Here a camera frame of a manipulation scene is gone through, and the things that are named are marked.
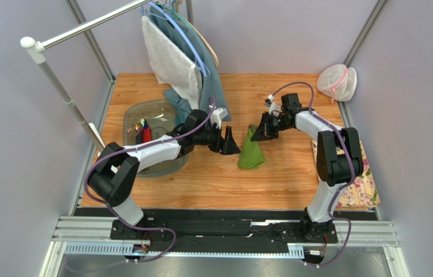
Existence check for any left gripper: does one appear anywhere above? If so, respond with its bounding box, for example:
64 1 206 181
193 122 241 156

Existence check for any green paper napkin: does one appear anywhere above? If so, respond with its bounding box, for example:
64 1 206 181
237 124 265 170

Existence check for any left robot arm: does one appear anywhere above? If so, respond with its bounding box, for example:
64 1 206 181
84 108 241 233

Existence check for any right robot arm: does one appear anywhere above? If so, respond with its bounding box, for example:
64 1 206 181
251 93 364 242

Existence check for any blue-grey hanging shirt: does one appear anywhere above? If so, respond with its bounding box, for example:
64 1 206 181
144 6 229 112

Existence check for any blue clothes hanger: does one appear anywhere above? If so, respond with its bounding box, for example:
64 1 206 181
147 1 211 77

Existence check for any white mesh laundry bag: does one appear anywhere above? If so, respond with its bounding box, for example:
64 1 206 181
316 63 358 104

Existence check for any wooden clothes hanger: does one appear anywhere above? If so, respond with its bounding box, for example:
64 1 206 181
183 1 220 69

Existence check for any clear plastic container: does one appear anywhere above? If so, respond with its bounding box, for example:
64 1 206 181
123 99 189 178

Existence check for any iridescent utensil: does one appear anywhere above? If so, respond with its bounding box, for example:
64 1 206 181
126 119 149 134

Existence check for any grey hanging towel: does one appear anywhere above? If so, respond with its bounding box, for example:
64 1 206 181
141 16 202 118

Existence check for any floral tray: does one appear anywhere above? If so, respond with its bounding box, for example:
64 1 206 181
311 138 381 208

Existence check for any green clothes hanger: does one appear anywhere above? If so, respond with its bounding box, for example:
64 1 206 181
163 0 193 28

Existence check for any metal clothes rack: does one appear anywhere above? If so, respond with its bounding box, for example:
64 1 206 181
20 1 148 151

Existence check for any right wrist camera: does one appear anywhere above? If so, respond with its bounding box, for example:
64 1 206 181
265 94 281 117

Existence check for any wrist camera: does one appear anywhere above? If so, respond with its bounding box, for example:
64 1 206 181
265 94 281 117
210 108 228 129

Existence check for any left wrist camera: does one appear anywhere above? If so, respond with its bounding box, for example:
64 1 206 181
210 108 228 129

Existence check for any red handled utensil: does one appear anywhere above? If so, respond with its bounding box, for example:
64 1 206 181
143 127 152 143

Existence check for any dark blue handled utensil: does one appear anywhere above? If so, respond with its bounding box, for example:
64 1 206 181
135 130 144 145

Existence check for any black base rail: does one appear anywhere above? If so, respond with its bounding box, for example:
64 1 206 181
99 207 379 255

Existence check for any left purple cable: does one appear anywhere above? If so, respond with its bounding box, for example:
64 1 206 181
83 96 217 264

